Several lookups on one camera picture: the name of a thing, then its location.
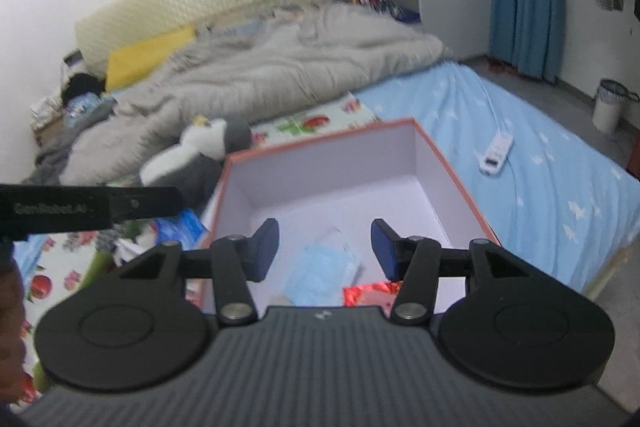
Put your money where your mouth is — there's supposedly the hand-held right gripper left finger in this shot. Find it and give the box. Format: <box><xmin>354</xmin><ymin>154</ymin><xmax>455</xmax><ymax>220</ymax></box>
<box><xmin>107</xmin><ymin>218</ymin><xmax>281</xmax><ymax>327</ymax></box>

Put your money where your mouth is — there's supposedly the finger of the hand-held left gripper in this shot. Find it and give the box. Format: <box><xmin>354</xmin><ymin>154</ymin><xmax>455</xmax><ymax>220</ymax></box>
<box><xmin>109</xmin><ymin>186</ymin><xmax>184</xmax><ymax>223</ymax></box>

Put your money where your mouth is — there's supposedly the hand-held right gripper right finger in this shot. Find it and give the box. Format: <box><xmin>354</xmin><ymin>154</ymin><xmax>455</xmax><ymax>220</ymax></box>
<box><xmin>370</xmin><ymin>218</ymin><xmax>551</xmax><ymax>327</ymax></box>

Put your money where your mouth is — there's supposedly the white face mask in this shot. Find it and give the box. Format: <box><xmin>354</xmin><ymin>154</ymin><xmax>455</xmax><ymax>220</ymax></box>
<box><xmin>112</xmin><ymin>227</ymin><xmax>161</xmax><ymax>260</ymax></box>

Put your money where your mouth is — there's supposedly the blue tissue packet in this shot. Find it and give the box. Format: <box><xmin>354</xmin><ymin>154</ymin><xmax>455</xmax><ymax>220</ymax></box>
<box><xmin>157</xmin><ymin>209</ymin><xmax>211</xmax><ymax>248</ymax></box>

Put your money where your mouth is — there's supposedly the red foil packet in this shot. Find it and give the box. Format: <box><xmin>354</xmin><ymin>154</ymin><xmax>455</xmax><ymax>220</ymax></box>
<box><xmin>342</xmin><ymin>282</ymin><xmax>402</xmax><ymax>308</ymax></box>

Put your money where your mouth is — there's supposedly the blue face mask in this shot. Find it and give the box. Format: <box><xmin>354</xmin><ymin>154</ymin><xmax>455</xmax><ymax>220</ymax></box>
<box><xmin>282</xmin><ymin>229</ymin><xmax>362</xmax><ymax>306</ymax></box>

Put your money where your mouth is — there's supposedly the orange cardboard box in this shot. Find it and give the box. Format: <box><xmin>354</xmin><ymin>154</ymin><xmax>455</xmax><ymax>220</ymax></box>
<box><xmin>200</xmin><ymin>118</ymin><xmax>501</xmax><ymax>308</ymax></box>

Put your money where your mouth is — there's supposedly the person's left forearm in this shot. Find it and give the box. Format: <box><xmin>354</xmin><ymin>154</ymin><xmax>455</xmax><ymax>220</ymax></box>
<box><xmin>0</xmin><ymin>242</ymin><xmax>36</xmax><ymax>403</ymax></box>

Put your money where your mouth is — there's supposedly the dark grey blanket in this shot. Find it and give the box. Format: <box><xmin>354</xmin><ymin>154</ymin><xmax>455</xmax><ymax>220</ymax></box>
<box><xmin>22</xmin><ymin>99</ymin><xmax>118</xmax><ymax>185</ymax></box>

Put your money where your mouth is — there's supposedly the grey penguin plush toy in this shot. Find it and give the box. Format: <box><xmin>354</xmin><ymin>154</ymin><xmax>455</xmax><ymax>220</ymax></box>
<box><xmin>140</xmin><ymin>117</ymin><xmax>253</xmax><ymax>208</ymax></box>

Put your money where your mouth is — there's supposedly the green massage brush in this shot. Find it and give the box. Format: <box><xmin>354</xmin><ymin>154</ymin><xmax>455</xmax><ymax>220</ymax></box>
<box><xmin>85</xmin><ymin>252</ymin><xmax>118</xmax><ymax>289</ymax></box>

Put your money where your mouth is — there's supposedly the white crumpled cloth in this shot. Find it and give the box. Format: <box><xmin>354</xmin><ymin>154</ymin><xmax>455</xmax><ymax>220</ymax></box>
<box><xmin>30</xmin><ymin>97</ymin><xmax>65</xmax><ymax>128</ymax></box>

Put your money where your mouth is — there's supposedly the blue patterned plastic bag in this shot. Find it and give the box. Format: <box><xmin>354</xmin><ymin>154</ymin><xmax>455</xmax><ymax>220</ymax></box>
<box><xmin>65</xmin><ymin>94</ymin><xmax>109</xmax><ymax>124</ymax></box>

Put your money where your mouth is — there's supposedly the black clothing pile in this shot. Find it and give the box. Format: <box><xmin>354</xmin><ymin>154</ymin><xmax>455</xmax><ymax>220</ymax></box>
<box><xmin>62</xmin><ymin>73</ymin><xmax>107</xmax><ymax>105</ymax></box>

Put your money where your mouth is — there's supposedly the fruit print mat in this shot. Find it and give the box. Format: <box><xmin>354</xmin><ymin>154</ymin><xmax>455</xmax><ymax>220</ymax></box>
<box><xmin>15</xmin><ymin>92</ymin><xmax>381</xmax><ymax>408</ymax></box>

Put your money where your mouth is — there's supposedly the light blue bedsheet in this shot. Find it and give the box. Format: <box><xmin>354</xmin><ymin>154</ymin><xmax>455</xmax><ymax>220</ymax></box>
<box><xmin>12</xmin><ymin>62</ymin><xmax>640</xmax><ymax>298</ymax></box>

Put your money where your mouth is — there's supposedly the yellow pillow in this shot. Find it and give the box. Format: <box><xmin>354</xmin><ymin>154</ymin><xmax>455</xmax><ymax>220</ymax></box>
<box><xmin>105</xmin><ymin>25</ymin><xmax>197</xmax><ymax>92</ymax></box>

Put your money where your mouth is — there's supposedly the beige grey duvet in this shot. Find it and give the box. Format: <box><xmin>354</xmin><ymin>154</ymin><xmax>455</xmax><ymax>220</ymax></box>
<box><xmin>62</xmin><ymin>2</ymin><xmax>453</xmax><ymax>185</ymax></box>

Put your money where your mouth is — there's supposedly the row of small bottles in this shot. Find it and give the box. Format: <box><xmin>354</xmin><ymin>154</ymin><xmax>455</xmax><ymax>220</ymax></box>
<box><xmin>345</xmin><ymin>0</ymin><xmax>418</xmax><ymax>20</ymax></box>

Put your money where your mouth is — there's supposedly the perforated waste bin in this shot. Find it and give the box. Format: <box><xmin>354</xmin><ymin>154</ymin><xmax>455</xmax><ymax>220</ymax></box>
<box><xmin>592</xmin><ymin>79</ymin><xmax>640</xmax><ymax>135</ymax></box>

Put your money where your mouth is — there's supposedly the white corded controller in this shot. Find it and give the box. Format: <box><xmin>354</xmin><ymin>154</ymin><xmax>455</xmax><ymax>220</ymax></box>
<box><xmin>477</xmin><ymin>132</ymin><xmax>514</xmax><ymax>174</ymax></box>

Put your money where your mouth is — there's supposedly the white cord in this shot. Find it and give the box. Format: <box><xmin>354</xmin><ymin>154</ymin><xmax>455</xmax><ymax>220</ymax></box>
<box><xmin>477</xmin><ymin>74</ymin><xmax>507</xmax><ymax>138</ymax></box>

